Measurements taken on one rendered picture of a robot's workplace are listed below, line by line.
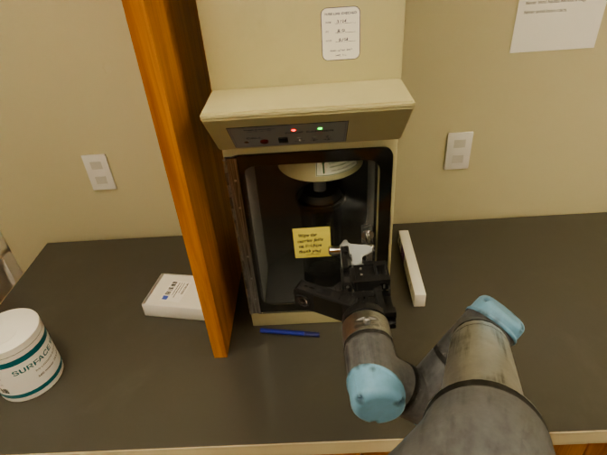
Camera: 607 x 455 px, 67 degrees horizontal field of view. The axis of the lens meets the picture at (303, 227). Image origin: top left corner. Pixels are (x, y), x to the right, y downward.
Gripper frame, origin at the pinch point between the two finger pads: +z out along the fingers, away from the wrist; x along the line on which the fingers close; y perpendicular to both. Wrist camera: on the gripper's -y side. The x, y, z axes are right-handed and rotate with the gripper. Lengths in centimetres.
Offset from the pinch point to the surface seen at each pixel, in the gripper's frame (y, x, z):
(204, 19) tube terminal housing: -19.0, 42.8, 5.5
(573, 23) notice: 61, 26, 48
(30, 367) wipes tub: -65, -15, -11
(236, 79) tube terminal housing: -15.8, 33.1, 5.5
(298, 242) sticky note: -8.7, -0.5, 4.2
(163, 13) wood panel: -25, 44, 5
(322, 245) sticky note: -4.0, -1.7, 4.2
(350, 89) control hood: 2.8, 31.1, 1.0
